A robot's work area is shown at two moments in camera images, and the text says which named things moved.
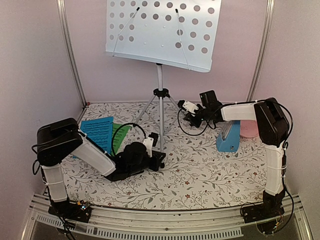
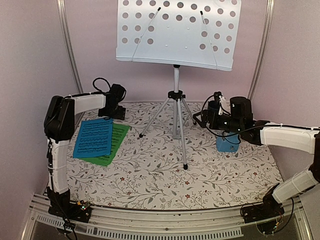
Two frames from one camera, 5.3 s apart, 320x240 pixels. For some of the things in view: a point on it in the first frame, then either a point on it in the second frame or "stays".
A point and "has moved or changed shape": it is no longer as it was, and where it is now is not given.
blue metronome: x=228 y=139 stays
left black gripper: x=158 y=156 to x=120 y=114
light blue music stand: x=178 y=33 has moved or changed shape
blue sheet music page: x=99 y=131 stays
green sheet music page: x=120 y=135 stays
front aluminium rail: x=180 y=224 stays
